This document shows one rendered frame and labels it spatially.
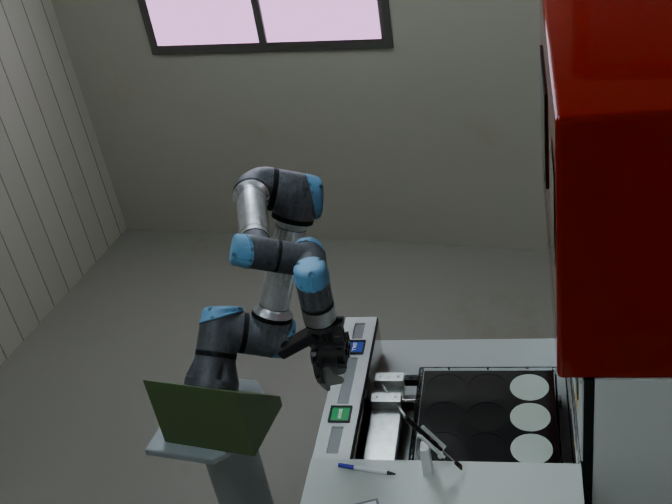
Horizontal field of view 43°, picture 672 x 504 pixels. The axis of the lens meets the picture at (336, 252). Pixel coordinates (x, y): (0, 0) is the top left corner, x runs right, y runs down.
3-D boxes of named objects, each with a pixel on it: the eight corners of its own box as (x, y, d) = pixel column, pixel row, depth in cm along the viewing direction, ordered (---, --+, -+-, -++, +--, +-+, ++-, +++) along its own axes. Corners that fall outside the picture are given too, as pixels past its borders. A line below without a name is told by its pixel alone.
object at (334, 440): (383, 352, 256) (377, 316, 248) (357, 499, 211) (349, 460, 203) (352, 352, 258) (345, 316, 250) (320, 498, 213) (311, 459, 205)
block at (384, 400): (402, 400, 229) (401, 392, 227) (401, 409, 226) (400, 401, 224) (373, 400, 231) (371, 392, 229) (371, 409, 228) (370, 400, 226)
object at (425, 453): (448, 465, 197) (444, 424, 189) (448, 478, 193) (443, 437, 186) (422, 465, 198) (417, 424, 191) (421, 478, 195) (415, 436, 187)
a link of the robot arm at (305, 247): (281, 229, 197) (283, 254, 188) (328, 237, 200) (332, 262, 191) (274, 257, 201) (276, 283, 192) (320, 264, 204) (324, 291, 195)
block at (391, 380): (405, 379, 235) (404, 371, 234) (404, 388, 233) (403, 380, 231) (376, 379, 237) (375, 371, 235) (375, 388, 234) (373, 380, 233)
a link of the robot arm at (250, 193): (232, 153, 229) (236, 233, 186) (272, 161, 232) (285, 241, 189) (225, 192, 234) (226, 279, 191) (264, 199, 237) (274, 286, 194)
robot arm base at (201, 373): (175, 383, 232) (180, 347, 233) (196, 385, 246) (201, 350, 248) (227, 390, 228) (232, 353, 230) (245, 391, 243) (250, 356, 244)
